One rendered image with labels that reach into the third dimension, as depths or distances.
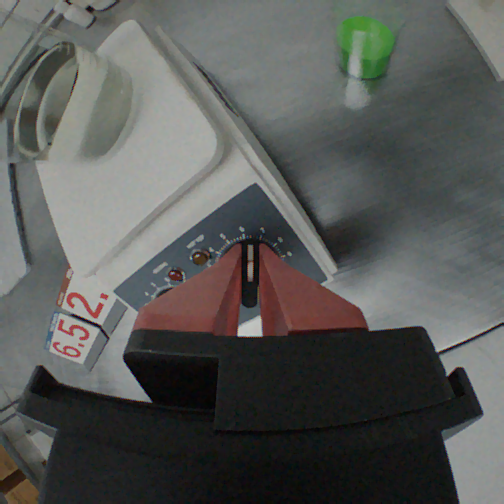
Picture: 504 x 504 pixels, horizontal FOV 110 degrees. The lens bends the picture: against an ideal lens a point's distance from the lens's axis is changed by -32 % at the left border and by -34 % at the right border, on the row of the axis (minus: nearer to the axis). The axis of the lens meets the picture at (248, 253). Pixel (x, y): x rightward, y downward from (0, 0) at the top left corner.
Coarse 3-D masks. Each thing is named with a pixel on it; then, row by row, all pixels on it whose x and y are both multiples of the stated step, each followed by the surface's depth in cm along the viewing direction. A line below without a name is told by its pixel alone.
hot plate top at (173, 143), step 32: (128, 32) 10; (128, 64) 10; (160, 64) 10; (160, 96) 10; (192, 96) 10; (160, 128) 10; (192, 128) 10; (128, 160) 11; (160, 160) 10; (192, 160) 10; (64, 192) 13; (96, 192) 12; (128, 192) 11; (160, 192) 11; (64, 224) 13; (96, 224) 12; (128, 224) 12; (96, 256) 13
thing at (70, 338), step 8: (64, 320) 24; (72, 320) 24; (56, 328) 24; (64, 328) 25; (72, 328) 25; (80, 328) 25; (88, 328) 25; (56, 336) 25; (64, 336) 25; (72, 336) 25; (80, 336) 26; (88, 336) 26; (56, 344) 26; (64, 344) 26; (72, 344) 26; (80, 344) 27; (56, 352) 26; (64, 352) 27; (72, 352) 27; (80, 352) 27
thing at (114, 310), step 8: (112, 296) 24; (112, 304) 24; (120, 304) 24; (72, 312) 24; (104, 312) 25; (112, 312) 24; (120, 312) 24; (104, 320) 25; (112, 320) 25; (112, 328) 25
